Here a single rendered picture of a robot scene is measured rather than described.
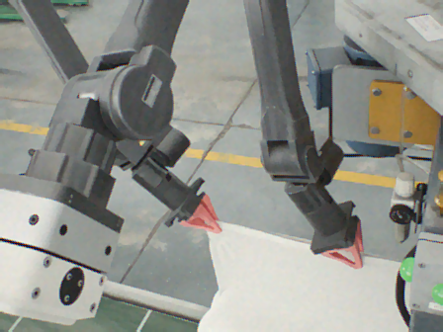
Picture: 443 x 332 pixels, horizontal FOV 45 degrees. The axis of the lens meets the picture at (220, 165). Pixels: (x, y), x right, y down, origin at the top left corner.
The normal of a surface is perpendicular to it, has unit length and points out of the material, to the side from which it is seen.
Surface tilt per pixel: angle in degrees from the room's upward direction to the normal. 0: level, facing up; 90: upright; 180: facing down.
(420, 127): 90
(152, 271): 0
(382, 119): 90
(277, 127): 73
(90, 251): 90
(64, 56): 53
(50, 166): 32
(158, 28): 67
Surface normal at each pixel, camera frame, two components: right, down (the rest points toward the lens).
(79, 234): 0.91, 0.15
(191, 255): -0.14, -0.78
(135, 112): 0.76, 0.01
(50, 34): 0.39, -0.13
